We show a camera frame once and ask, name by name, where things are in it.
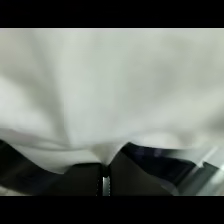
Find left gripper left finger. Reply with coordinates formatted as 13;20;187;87
49;162;103;197

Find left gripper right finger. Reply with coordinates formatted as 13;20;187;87
107;151;174;197

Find white shirt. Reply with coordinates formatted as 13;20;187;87
0;28;224;175

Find silver frame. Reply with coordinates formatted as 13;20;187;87
178;148;224;197

